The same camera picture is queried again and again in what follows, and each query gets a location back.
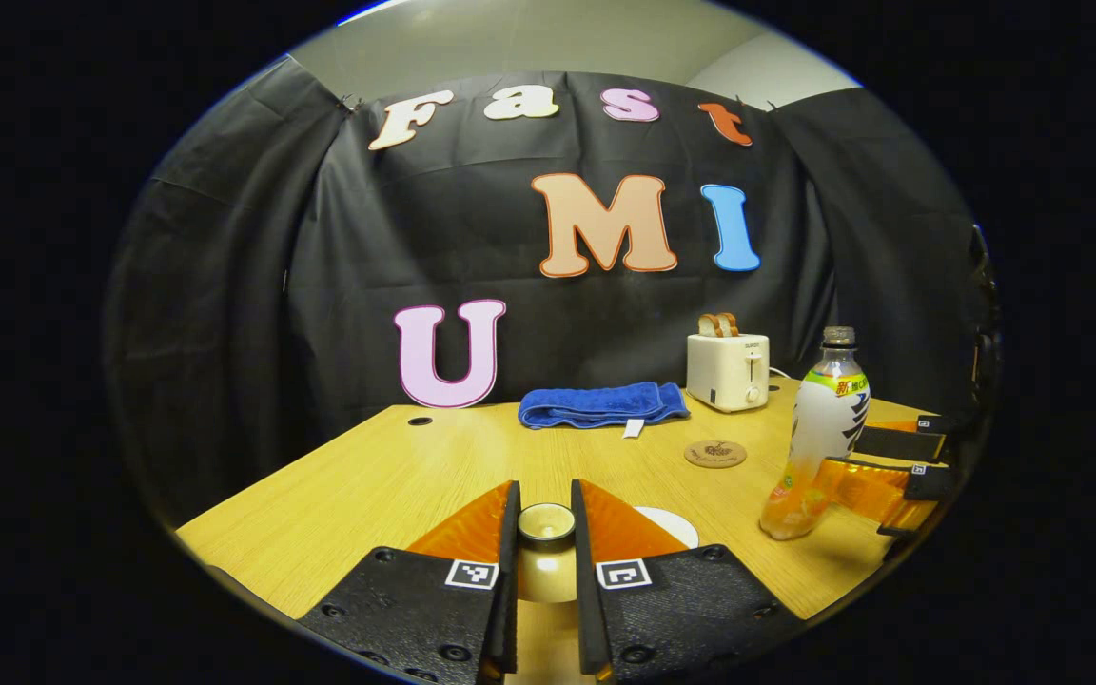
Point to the toast bread slice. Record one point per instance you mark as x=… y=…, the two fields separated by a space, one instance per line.
x=729 y=324
x=708 y=326

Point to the round brown coaster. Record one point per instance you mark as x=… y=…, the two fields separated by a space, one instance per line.
x=715 y=454

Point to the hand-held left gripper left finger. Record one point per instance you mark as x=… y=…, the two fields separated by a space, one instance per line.
x=508 y=590

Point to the black backdrop cloth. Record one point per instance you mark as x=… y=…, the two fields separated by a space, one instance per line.
x=367 y=238

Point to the plastic water bottle white label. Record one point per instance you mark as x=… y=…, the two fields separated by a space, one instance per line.
x=819 y=428

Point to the cream ceramic teacup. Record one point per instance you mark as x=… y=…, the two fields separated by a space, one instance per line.
x=672 y=526

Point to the cream white toaster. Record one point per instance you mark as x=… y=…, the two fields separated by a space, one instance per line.
x=727 y=371

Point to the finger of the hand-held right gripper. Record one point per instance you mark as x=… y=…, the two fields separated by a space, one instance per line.
x=900 y=444
x=930 y=483

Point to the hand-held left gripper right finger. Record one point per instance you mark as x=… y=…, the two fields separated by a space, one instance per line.
x=586 y=590

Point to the blue folded towel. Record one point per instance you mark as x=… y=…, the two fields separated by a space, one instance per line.
x=600 y=404

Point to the cream teacup lid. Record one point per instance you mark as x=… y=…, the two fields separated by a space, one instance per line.
x=546 y=571

